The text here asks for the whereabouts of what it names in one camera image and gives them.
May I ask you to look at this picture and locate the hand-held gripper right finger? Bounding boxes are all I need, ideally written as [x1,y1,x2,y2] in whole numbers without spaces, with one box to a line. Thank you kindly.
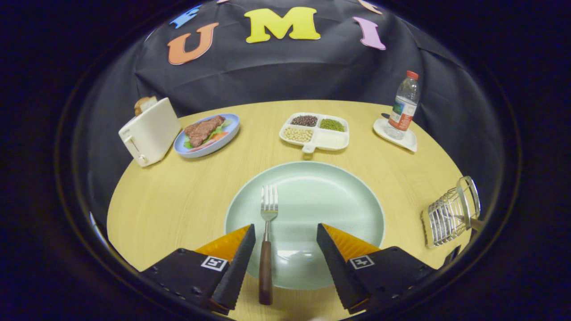
[316,223,440,314]

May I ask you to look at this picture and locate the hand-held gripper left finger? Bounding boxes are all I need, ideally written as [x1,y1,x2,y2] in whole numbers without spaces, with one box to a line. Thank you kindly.
[141,224,257,315]

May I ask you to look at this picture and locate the fork with wooden handle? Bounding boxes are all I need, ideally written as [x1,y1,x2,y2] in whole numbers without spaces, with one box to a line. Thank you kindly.
[259,185,279,306]

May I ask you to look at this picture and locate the spoon with wooden handle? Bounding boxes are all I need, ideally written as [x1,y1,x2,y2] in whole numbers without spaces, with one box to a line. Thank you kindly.
[453,214,485,232]

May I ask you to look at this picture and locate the pale green plate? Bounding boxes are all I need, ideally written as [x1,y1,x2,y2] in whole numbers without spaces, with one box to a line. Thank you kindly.
[224,161,385,290]

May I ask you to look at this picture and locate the white divided dish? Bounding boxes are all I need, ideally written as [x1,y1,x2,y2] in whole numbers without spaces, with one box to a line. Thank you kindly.
[279,112,350,154]

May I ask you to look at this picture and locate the green and orange vegetable garnish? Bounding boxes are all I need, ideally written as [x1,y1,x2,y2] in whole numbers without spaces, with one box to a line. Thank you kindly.
[184,119,233,152]

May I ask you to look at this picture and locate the blue plate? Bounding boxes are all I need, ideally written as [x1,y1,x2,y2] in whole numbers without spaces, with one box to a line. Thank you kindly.
[174,114,240,159]

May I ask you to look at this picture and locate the brown steak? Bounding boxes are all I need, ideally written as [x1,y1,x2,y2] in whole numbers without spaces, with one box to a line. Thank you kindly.
[184,115,226,148]

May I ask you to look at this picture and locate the yellow soybeans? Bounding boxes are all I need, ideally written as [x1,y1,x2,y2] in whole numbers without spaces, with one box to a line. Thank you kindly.
[283,127,314,143]

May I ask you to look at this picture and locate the white square coaster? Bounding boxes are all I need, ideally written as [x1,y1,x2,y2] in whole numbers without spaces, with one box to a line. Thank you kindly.
[373,118,418,153]

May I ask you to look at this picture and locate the cream toaster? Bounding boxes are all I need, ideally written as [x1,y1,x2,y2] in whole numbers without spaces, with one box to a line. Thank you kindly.
[118,98,182,168]

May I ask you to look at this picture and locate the clear bottle with red cap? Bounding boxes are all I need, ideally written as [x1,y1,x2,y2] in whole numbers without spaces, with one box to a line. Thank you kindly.
[386,70,421,140]

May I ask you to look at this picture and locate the toasted bread slice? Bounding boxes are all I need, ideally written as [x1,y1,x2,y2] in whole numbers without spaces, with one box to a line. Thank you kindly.
[134,96,158,116]

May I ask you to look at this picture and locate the black backdrop cloth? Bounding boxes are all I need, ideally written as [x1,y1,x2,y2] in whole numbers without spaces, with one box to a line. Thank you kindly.
[74,0,505,223]

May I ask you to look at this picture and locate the metal wire basket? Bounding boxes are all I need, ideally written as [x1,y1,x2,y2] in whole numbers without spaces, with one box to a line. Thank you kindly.
[421,176,481,249]

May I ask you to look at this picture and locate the black table edge bracket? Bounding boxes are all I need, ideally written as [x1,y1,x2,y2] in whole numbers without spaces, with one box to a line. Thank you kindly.
[444,244,461,268]

